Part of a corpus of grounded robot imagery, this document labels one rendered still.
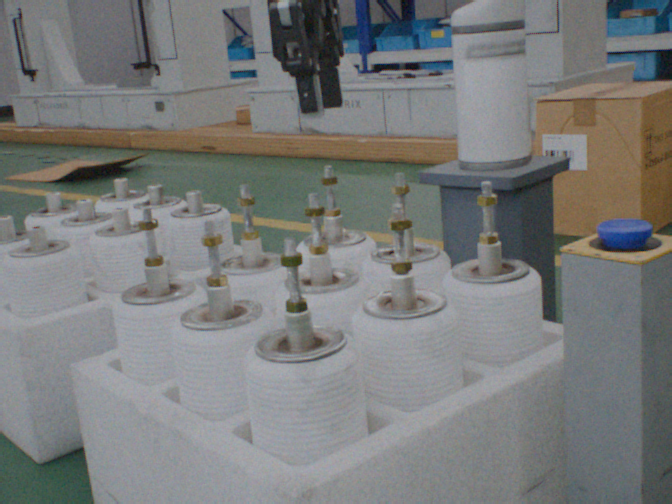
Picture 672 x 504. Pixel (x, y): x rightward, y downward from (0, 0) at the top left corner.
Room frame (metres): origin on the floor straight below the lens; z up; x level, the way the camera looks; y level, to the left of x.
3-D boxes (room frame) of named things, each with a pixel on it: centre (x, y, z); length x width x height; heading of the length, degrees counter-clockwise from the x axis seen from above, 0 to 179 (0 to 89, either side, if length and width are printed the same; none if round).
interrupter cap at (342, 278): (0.81, 0.01, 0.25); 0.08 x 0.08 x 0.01
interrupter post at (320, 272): (0.81, 0.01, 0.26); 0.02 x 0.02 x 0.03
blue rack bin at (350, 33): (7.04, -0.41, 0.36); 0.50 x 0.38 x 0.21; 135
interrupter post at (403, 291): (0.72, -0.06, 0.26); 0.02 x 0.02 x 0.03
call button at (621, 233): (0.63, -0.23, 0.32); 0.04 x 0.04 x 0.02
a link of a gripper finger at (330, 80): (0.84, -0.01, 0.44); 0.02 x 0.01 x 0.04; 73
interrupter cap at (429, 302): (0.72, -0.06, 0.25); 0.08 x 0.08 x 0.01
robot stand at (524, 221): (1.11, -0.22, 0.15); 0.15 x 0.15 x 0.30; 45
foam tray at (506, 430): (0.81, 0.01, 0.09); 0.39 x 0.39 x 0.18; 39
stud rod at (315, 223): (0.81, 0.01, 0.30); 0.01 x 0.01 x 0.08; 68
